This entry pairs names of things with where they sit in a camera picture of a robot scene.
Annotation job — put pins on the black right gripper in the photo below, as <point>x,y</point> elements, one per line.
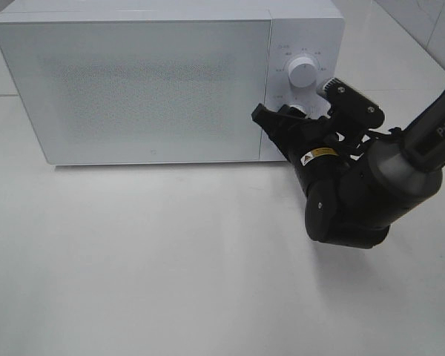
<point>325,147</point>

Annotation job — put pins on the white microwave door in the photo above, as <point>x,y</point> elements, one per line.
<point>140,92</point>

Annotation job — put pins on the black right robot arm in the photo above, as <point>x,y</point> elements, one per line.
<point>357,180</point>

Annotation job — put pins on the white microwave oven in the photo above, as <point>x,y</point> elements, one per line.
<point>296,27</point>

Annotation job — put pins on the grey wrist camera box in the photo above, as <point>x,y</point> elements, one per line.
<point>328,87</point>

